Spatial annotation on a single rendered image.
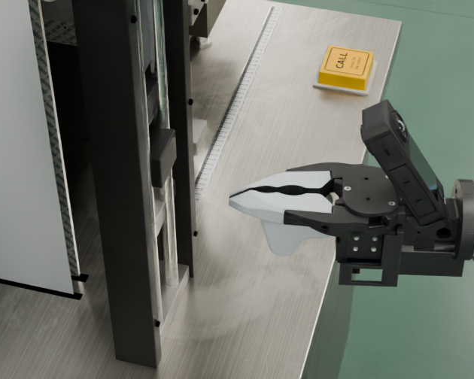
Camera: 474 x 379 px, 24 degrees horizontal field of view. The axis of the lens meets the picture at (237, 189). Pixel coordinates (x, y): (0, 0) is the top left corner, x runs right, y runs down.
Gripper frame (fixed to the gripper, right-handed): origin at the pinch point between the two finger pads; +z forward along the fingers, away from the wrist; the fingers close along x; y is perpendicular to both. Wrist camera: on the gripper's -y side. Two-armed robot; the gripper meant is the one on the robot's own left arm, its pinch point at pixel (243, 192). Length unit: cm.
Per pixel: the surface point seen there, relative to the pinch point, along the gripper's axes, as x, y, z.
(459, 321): 106, 110, -45
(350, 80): 61, 24, -13
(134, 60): 5.2, -10.0, 9.8
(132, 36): 4.9, -12.5, 9.7
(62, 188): 21.5, 15.8, 21.1
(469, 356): 96, 112, -46
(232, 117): 55, 26, 4
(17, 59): 16.4, -3.5, 23.0
